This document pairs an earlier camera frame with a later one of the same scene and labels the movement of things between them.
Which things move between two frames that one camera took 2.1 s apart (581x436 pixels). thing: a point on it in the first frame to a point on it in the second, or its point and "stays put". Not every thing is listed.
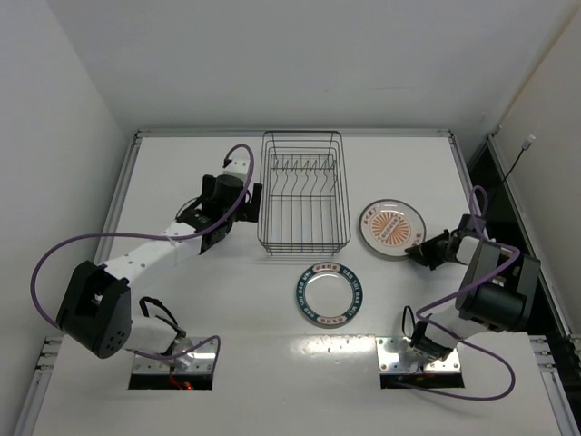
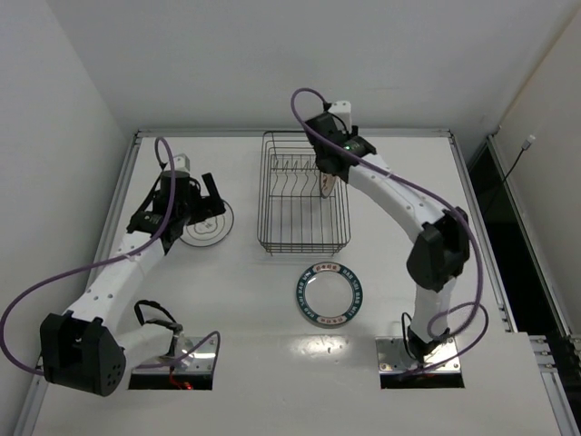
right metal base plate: (388, 350) stays put
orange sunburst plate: (389, 227) to (327, 183)
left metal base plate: (200, 360) stays put
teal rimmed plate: (329, 294) stays put
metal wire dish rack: (305, 203) stays put
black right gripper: (438, 248) to (329, 165)
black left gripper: (253, 200) to (202, 203)
